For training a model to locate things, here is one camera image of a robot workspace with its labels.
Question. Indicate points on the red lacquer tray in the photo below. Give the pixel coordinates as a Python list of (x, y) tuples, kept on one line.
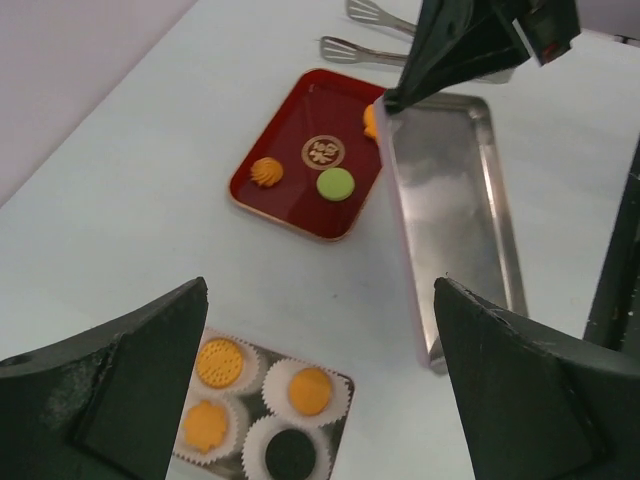
[(318, 126)]

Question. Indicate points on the lavender cookie tin box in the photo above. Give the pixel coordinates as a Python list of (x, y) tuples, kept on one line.
[(254, 413)]

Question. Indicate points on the white paper cup back right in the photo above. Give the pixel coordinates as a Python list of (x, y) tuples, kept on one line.
[(250, 379)]

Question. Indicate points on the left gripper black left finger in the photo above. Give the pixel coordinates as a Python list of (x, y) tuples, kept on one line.
[(105, 403)]

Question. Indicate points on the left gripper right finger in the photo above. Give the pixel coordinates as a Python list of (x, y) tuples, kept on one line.
[(536, 403)]

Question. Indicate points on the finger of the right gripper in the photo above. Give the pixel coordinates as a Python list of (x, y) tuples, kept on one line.
[(456, 41)]

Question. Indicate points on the silver tin lid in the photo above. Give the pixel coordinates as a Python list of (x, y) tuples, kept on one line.
[(450, 208)]

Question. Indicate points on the white paper cup front left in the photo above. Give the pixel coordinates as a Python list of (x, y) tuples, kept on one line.
[(259, 435)]

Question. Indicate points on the orange round cookie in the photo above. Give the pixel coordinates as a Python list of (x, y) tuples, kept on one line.
[(219, 363), (310, 391)]

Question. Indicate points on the white paper cup front right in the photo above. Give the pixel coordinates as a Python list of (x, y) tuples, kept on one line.
[(275, 395)]

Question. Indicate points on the white paper cup back left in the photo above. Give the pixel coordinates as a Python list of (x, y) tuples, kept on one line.
[(237, 427)]

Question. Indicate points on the orange flower cookie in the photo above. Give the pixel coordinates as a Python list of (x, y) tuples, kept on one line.
[(206, 426)]

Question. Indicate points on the white paper cup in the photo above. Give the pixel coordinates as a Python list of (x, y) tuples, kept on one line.
[(237, 427), (259, 435), (275, 395), (250, 379)]

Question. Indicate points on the orange pumpkin cookie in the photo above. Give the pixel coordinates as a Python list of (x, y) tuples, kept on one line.
[(266, 172)]

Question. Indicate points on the green round cookie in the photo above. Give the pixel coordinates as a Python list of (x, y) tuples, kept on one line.
[(335, 184)]

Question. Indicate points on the black round cookie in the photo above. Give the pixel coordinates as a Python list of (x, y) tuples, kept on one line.
[(290, 455)]

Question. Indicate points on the metal tongs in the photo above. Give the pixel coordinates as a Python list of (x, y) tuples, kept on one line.
[(340, 51)]

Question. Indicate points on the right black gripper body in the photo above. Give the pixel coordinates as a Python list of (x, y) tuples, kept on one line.
[(542, 30)]

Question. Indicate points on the orange fish cookie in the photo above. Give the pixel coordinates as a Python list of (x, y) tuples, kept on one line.
[(369, 122)]

